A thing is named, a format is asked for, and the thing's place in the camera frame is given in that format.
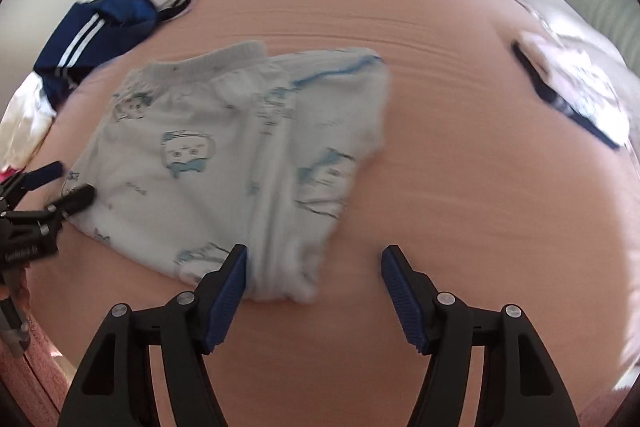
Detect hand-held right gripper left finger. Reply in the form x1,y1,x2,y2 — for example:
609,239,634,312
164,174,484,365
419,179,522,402
57,243,249,427

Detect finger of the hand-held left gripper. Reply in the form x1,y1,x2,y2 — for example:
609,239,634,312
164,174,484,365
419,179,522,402
5,161,65,198
30,184,97,235

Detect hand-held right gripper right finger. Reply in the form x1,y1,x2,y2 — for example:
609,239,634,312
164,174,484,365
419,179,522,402
381,245,581,427

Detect light blue printed pants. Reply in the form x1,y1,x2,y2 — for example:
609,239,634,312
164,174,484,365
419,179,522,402
67,41,391,305

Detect pink sheeted bed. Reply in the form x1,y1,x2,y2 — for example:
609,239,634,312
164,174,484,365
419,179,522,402
20,0,640,427

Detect navy white-striped pants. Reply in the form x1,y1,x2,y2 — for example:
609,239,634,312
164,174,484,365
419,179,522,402
32,0,161,110

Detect folded pink printed garment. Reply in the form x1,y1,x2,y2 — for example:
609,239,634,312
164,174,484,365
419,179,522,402
520,29,632,142

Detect pale quilted pillow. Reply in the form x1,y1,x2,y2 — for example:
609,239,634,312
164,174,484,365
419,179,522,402
492,0,640,108

